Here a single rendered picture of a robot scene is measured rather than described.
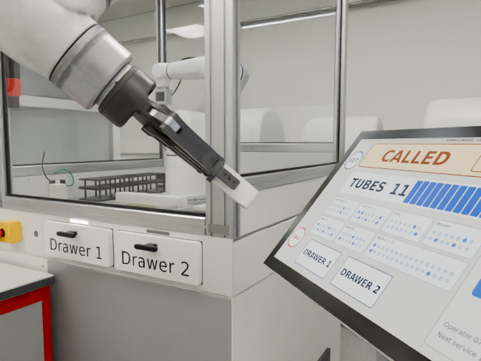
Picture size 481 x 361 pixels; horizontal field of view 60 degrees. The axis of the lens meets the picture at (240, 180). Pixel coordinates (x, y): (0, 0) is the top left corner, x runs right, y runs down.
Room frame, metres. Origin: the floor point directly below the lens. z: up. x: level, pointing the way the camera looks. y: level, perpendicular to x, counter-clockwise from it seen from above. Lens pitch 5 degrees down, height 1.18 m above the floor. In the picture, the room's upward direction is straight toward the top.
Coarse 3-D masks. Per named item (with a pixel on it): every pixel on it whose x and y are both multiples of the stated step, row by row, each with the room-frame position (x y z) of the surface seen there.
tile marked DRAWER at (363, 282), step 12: (348, 264) 0.55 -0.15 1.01; (360, 264) 0.53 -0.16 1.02; (336, 276) 0.55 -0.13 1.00; (348, 276) 0.53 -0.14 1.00; (360, 276) 0.51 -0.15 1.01; (372, 276) 0.50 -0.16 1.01; (384, 276) 0.48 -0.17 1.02; (336, 288) 0.53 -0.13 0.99; (348, 288) 0.52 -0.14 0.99; (360, 288) 0.50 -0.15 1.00; (372, 288) 0.48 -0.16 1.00; (384, 288) 0.47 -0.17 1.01; (360, 300) 0.49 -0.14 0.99; (372, 300) 0.47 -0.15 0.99
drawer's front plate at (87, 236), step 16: (48, 224) 1.31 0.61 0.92; (64, 224) 1.27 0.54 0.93; (48, 240) 1.31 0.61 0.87; (64, 240) 1.27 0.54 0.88; (80, 240) 1.23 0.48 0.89; (96, 240) 1.20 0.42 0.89; (112, 240) 1.19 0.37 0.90; (64, 256) 1.27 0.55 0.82; (80, 256) 1.23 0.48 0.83; (96, 256) 1.20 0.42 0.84; (112, 256) 1.19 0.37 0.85
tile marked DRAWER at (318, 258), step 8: (312, 240) 0.66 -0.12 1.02; (304, 248) 0.66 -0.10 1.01; (312, 248) 0.64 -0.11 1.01; (320, 248) 0.63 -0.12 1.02; (328, 248) 0.61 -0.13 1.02; (304, 256) 0.64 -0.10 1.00; (312, 256) 0.63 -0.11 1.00; (320, 256) 0.61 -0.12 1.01; (328, 256) 0.60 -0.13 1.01; (336, 256) 0.58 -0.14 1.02; (304, 264) 0.63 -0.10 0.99; (312, 264) 0.61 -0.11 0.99; (320, 264) 0.60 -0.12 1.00; (328, 264) 0.58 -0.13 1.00; (312, 272) 0.60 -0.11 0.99; (320, 272) 0.58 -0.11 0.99; (328, 272) 0.57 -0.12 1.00
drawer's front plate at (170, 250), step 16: (128, 240) 1.14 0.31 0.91; (144, 240) 1.11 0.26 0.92; (160, 240) 1.08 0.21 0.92; (176, 240) 1.05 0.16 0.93; (128, 256) 1.14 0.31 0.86; (144, 256) 1.11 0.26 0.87; (160, 256) 1.08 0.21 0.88; (176, 256) 1.05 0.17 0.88; (192, 256) 1.03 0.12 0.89; (144, 272) 1.11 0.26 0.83; (160, 272) 1.08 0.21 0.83; (176, 272) 1.05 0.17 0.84; (192, 272) 1.03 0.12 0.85
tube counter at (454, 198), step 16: (400, 176) 0.60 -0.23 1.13; (400, 192) 0.57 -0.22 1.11; (416, 192) 0.55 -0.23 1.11; (432, 192) 0.52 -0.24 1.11; (448, 192) 0.50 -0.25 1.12; (464, 192) 0.48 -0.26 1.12; (480, 192) 0.46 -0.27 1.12; (432, 208) 0.50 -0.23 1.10; (448, 208) 0.48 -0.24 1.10; (464, 208) 0.46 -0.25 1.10; (480, 208) 0.45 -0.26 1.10
